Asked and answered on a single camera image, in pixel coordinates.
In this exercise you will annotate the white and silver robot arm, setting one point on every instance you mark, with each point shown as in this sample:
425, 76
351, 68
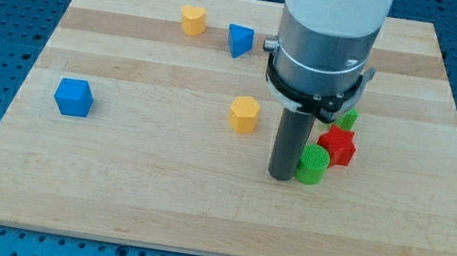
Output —
317, 60

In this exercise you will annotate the blue triangle block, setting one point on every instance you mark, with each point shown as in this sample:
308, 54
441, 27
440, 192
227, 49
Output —
240, 39

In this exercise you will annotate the yellow heart block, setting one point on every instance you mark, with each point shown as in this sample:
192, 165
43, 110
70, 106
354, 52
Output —
193, 20

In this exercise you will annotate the yellow hexagon block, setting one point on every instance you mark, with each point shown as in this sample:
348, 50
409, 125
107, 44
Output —
244, 114

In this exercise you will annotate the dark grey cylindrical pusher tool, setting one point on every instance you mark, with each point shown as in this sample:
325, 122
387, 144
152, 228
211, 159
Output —
293, 132

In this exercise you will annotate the wooden board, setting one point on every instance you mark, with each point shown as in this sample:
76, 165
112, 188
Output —
156, 164

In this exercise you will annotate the green cylinder block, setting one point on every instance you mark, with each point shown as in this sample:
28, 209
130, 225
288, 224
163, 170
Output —
313, 164

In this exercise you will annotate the red star block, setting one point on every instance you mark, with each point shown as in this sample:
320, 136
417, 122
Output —
339, 144

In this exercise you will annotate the small green block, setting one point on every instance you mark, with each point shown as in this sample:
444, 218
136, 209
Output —
347, 121

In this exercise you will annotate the blue cube block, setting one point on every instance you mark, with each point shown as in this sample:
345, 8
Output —
74, 97

